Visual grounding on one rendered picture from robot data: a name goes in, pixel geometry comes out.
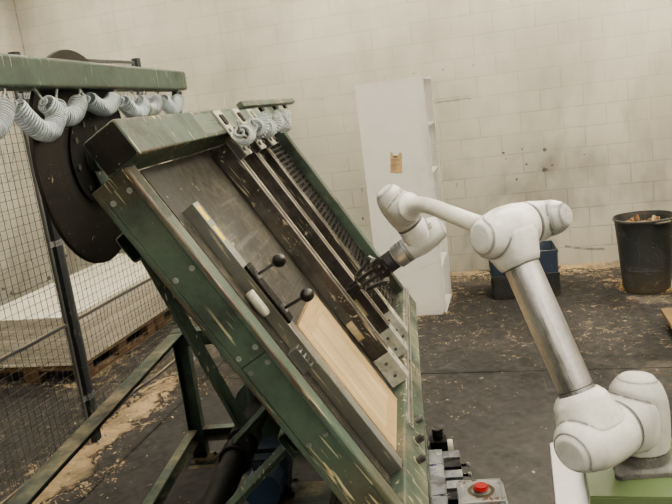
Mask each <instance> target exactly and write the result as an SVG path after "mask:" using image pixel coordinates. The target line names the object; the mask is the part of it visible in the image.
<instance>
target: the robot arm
mask: <svg viewBox="0 0 672 504"><path fill-rule="evenodd" d="M377 204H378V206H379V209H380V211H381V212H382V214H383V215H384V217H385V218H386V219H387V221H388V222H389V223H390V224H391V225H392V227H394V228H395V229H396V230H397V231H398V233H399V234H400V236H401V237H402V239H401V240H399V241H398V242H396V243H395V244H394V245H393V246H391V247H390V251H389V250H388V251H387V252H386V253H384V254H383V255H381V256H380V257H376V258H373V257H371V256H370V255H369V256H368V258H367V261H366V262H365V263H364V264H363V265H362V267H361V268H360V269H359V270H358V271H357V272H356V273H355V275H354V278H355V280H354V281H353V282H352V283H350V284H349V288H348V289H346V292H347V293H348V294H350V293H352V292H353V293H356V292H358V291H359V290H360V289H363V290H364V291H368V290H371V289H373V288H376V287H378V286H381V285H384V284H389V283H390V280H389V276H390V275H391V274H392V273H393V272H394V271H396V270H397V269H398V268H400V267H401V266H402V267H405V266H406V265H407V264H409V263H410V262H412V261H414V260H415V259H416V258H418V257H420V256H423V255H425V254H427V253H428V252H430V251H431V250H432V249H434V248H435V247H436V246H437V245H438V244H439V243H440V242H441V241H442V240H443V239H444V238H445V237H446V228H445V226H444V225H443V223H442V222H441V221H440V220H439V219H442V220H444V221H447V222H449V223H451V224H454V225H456V226H458V227H461V228H463V229H465V230H468V231H470V242H471V245H472V247H473V249H474V251H475V252H476V253H477V254H479V255H480V256H482V257H483V258H486V259H488V260H489V261H490V262H491V263H492V264H493V265H494V266H495V267H496V268H497V270H499V271H500V272H501V273H505V274H506V277H507V279H508V281H509V284H510V286H511V288H512V291H513V293H514V295H515V297H516V300H517V302H518V304H519V307H520V309H521V311H522V313H523V316H524V318H525V320H526V323H527V325H528V327H529V330H530V332H531V334H532V336H533V339H534V341H535V343H536V346H537V348H538V350H539V353H540V355H541V357H542V359H543V362H544V364H545V366H546V369H547V371H548V373H549V376H550V378H551V380H552V382H553V385H554V387H555V389H556V392H557V394H558V396H559V397H558V398H557V399H556V401H555V404H554V413H555V424H556V429H555V431H554V435H553V445H554V450H555V452H556V455H557V456H558V458H559V460H560V461H561V462H562V463H563V464H564V465H565V466H566V467H567V468H569V469H570V470H572V471H575V472H579V473H593V472H599V471H606V470H608V469H611V468H613V469H614V471H615V479H617V480H619V481H625V480H629V479H647V478H672V455H671V448H670V440H671V418H670V408H669V401H668V397H667V394H666V392H665V390H664V388H663V386H662V384H661V383H660V381H659V380H658V379H656V378H655V377H654V376H653V375H652V374H650V373H647V372H643V371H626V372H623V373H621V374H620V375H618V376H616V377H615V379H614V380H613V381H612V383H611V384H610V386H609V392H608V391H607V390H606V389H604V388H602V387H601V386H599V385H597V384H595V385H594V383H593V380H592V378H591V376H590V374H589V371H588V369H587V367H586V365H585V362H584V360H583V358H582V356H581V353H580V351H579V349H578V347H577V344H576V342H575V340H574V338H573V335H572V333H571V331H570V329H569V326H568V324H567V322H566V320H565V317H564V315H563V313H562V311H561V309H560V306H559V304H558V302H557V300H556V297H555V295H554V293H553V291H552V288H551V286H550V284H549V282H548V279H547V277H546V275H545V273H544V270H543V268H542V266H541V264H540V261H539V258H540V247H539V243H540V242H542V241H544V240H546V239H548V238H550V237H551V236H555V235H558V234H560V233H562V232H564V231H565V230H566V229H567V228H569V226H570V224H571V222H572V211H571V209H570V208H569V207H568V206H567V205H566V204H565V203H563V202H560V201H556V200H543V201H526V202H519V203H511V204H507V205H503V206H500V207H497V208H494V209H492V210H490V211H488V212H487V213H485V214H484V215H482V216H481V215H478V214H475V213H472V212H469V211H466V210H463V209H461V208H458V207H455V206H452V205H449V204H447V203H444V202H441V201H438V200H435V199H432V198H428V197H418V196H417V195H416V194H414V193H412V192H407V191H405V190H402V189H401V188H400V187H399V186H397V185H394V184H388V185H386V186H385V187H383V188H382V189H381V190H380V191H379V192H378V194H377ZM421 213H426V214H429V215H432V216H435V217H430V218H427V219H424V218H423V217H422V216H421ZM438 218H439V219H438ZM372 261H374V263H373V266H372V268H371V269H370V270H368V271H367V272H365V273H364V274H363V275H361V276H360V277H358V276H359V275H360V274H361V273H362V271H363V270H364V269H365V268H366V267H367V266H368V264H369V263H372ZM400 265H401V266H400ZM373 272H375V274H374V275H373V276H372V277H370V278H369V279H367V280H366V281H365V282H363V283H362V284H361V285H360V284H359V282H360V281H362V280H363V279H364V278H366V277H367V276H369V275H370V274H371V273H373ZM378 277H386V278H384V280H381V281H379V282H376V283H374V284H371V285H369V286H366V285H368V284H369V283H371V282H372V281H373V280H375V279H377V278H378Z"/></svg>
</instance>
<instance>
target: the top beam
mask: <svg viewBox="0 0 672 504"><path fill-rule="evenodd" d="M263 108H264V109H265V111H264V113H263V114H266V113H267V115H265V116H269V118H270V114H273V113H274V111H275V110H274V109H273V108H272V107H263ZM231 109H238V108H231ZM231 109H220V111H221V112H222V113H223V114H224V116H225V117H226V118H227V120H228V121H229V122H230V123H231V125H232V126H233V127H237V123H236V120H238V119H237V118H236V117H235V115H234V114H233V113H232V111H231ZM238 110H239V109H238ZM212 111H217V110H209V111H198V112H187V113H176V114H165V115H154V116H143V117H132V118H121V119H112V120H111V121H110V122H108V123H107V124H106V125H105V126H104V127H103V128H101V129H100V130H99V131H98V132H97V133H95V134H94V135H93V136H92V137H91V138H89V139H88V140H87V141H86V142H85V143H84V147H85V148H86V150H87V151H88V152H89V153H90V155H91V156H92V157H93V158H94V160H95V161H96V162H97V163H98V165H99V166H100V167H101V168H102V169H103V171H104V172H105V173H106V174H107V176H108V177H113V176H114V175H115V174H117V173H118V172H119V171H120V170H121V169H122V168H124V167H126V165H128V164H131V163H135V164H134V165H135V167H136V168H137V169H142V168H145V167H148V166H152V165H155V164H159V163H162V162H166V161H169V160H173V159H176V158H180V157H183V156H186V155H190V154H193V153H197V152H200V151H204V150H207V149H211V148H214V147H217V146H221V145H224V144H225V143H227V142H228V141H229V140H230V139H231V137H230V135H229V134H228V133H227V131H226V130H225V129H224V128H223V126H222V125H221V124H220V122H219V121H218V120H217V119H216V117H215V116H214V115H213V113H212ZM239 111H240V112H241V113H242V115H243V116H244V117H245V119H246V120H247V121H248V118H250V116H249V115H248V114H247V112H246V111H245V110H244V109H243V110H239ZM269 118H264V119H269Z"/></svg>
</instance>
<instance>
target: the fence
mask: <svg viewBox="0 0 672 504"><path fill-rule="evenodd" d="M197 205H200V203H199V202H198V201H197V202H195V203H193V204H192V205H190V206H189V207H188V208H187V209H185V210H184V211H183V212H182V213H183V215H184V216H185V217H186V218H187V220H188V221H189V222H190V223H191V225H192V226H193V227H194V228H195V230H196V231H197V232H198V233H199V235H200V236H201V237H202V238H203V240H204V241H205V242H206V244H207V245H208V246H209V247H210V249H211V250H212V251H213V252H214V254H215V255H216V256H217V257H218V259H219V260H220V261H221V262H222V264H223V265H224V266H225V267H226V269H227V270H228V271H229V272H230V274H231V275H232V276H233V277H234V279H235V280H236V281H237V283H238V284H239V285H240V286H241V288H242V289H243V290H244V291H245V293H247V292H249V291H250V290H252V289H253V290H254V291H255V292H256V294H257V295H258V296H259V297H260V299H261V300H262V301H263V303H264V304H265V305H266V306H267V307H268V309H269V312H270V313H269V314H268V315H267V316H265V318H266V319H267V320H268V322H269V323H270V324H271V325H272V327H273V328H274V329H275V330H276V332H277V333H278V334H279V335H280V337H281V338H282V339H283V340H284V342H285V343H286V344H287V345H288V347H289V348H290V349H291V348H293V347H294V346H296V345H297V344H299V345H300V346H301V347H302V348H303V350H304V351H305V352H306V354H307V355H308V356H309V357H310V359H311V360H312V361H313V362H314V363H313V365H312V368H311V369H310V370H308V372H309V373H310V374H311V376H312V377H313V378H314V379H315V381H316V382H317V383H318V384H319V386H320V387H321V388H322V389H323V391H324V392H325V393H326V395H327V396H328V397H329V398H330V400H331V401H332V402H333V403H334V405H335V406H336V407H337V408H338V410H339V411H340V412H341V413H342V415H343V416H344V417H345V418H346V420H347V421H348V422H349V423H350V425H351V426H352V427H353V428H354V430H355V431H356V432H357V434H358V435H359V436H360V437H361V439H362V440H363V441H364V442H365V444H366V445H367V446H368V447H369V449H370V450H371V451H372V452H373V454H374V455H375V456H376V457H377V459H378V460H379V461H380V462H381V464H382V465H383V466H384V467H385V469H386V470H387V471H388V473H389V474H390V475H392V474H394V473H395V472H397V471H398V470H400V469H402V459H401V458H400V457H399V455H398V454H397V453H396V452H395V450H394V449H393V448H392V447H391V445H390V444H389V443H388V441H387V440H386V439H385V438H384V436H383V435H382V434H381V433H380V431H379V430H378V429H377V428H376V426H375V425H374V424H373V422H372V421H371V420H370V419H369V417H368V416H367V415H366V414H365V412H364V411H363V410H362V409H361V407H360V406H359V405H358V403H357V402H356V401H355V400H354V398H353V397H352V396H351V395H350V393H349V392H348V391H347V390H346V388H345V387H344V386H343V384H342V383H341V382H340V381H339V379H338V378H337V377H336V376H335V374H334V373H333V372H332V371H331V369H330V368H329V367H328V365H327V364H326V363H325V362H324V360H323V359H322V358H321V357H320V355H319V354H318V353H317V352H316V350H315V349H314V348H313V346H312V345H311V344H310V343H309V341H308V340H307V339H306V338H305V336H304V335H303V334H302V333H301V331H300V330H299V329H298V327H297V326H296V325H295V324H294V322H293V321H291V323H289V324H288V323H287V322H286V321H285V319H284V318H283V317H282V316H281V314H280V313H279V312H278V311H277V309H276V308H275V307H274V306H273V304H272V303H271V302H270V301H269V299H268V298H267V297H266V295H265V294H264V293H263V292H262V290H261V289H260V288H259V287H258V285H257V284H256V283H255V282H254V280H253V279H252V278H251V276H250V275H249V274H248V273H247V271H246V270H245V269H244V267H245V266H246V265H247V263H246V262H245V260H244V259H243V258H242V257H241V255H240V254H239V253H238V251H237V250H236V249H235V248H234V246H233V245H232V244H231V243H230V241H229V240H228V239H227V238H226V236H225V235H224V234H223V232H222V231H221V230H220V229H219V227H218V226H217V225H216V224H215V222H214V221H213V220H212V219H211V217H210V216H209V215H208V213H207V212H206V211H205V210H204V208H203V207H202V206H201V205H200V207H201V208H202V209H203V210H204V212H205V213H206V214H207V216H208V217H209V218H210V220H208V221H207V219H206V218H205V217H204V216H203V214H202V213H201V212H200V211H199V209H198V208H197V207H196V206H197ZM214 225H215V226H216V227H217V228H218V229H219V231H220V232H221V233H222V235H223V236H224V237H225V238H226V240H224V241H223V240H222V238H221V237H220V236H219V235H218V233H217V232H216V231H215V230H214V228H213V227H212V226H214Z"/></svg>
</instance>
